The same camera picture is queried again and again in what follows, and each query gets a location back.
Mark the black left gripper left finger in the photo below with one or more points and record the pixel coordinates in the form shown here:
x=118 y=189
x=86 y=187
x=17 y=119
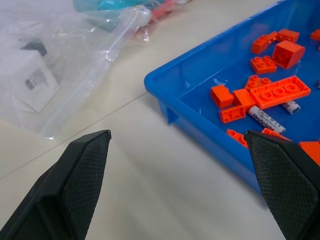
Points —
x=80 y=175

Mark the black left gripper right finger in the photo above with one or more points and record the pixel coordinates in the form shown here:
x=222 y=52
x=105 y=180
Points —
x=282 y=180

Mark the white box with barcode label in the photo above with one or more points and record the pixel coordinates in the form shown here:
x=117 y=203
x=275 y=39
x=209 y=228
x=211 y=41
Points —
x=27 y=75

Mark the orange thin plate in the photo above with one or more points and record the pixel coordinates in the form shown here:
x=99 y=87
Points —
x=271 y=132

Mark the white Heybright battery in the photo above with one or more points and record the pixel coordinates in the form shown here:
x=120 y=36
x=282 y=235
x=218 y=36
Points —
x=266 y=120

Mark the white battery with blue end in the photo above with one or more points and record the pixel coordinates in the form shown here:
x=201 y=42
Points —
x=292 y=106

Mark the orange hollow underside brick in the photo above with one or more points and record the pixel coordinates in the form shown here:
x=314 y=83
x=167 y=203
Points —
x=232 y=113

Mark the long orange building plate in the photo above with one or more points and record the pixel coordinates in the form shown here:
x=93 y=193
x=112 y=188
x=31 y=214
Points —
x=280 y=91

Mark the orange studded small brick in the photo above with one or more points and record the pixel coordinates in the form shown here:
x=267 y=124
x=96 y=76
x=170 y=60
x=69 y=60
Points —
x=257 y=82

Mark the clear plastic zip bag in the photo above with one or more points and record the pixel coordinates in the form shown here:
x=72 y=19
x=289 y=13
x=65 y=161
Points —
x=62 y=62

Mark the orange four-stud square brick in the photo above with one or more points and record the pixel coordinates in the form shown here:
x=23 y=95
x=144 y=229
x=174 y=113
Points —
x=263 y=63

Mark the blue plastic tray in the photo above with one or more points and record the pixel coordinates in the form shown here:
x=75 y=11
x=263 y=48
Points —
x=215 y=65

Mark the orange arch brick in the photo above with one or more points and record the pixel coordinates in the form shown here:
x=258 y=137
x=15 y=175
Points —
x=262 y=42

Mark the orange two-by-two brick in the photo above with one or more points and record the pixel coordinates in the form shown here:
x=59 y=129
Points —
x=288 y=35

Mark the bag of colourful toys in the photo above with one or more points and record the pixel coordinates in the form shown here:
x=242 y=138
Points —
x=140 y=10

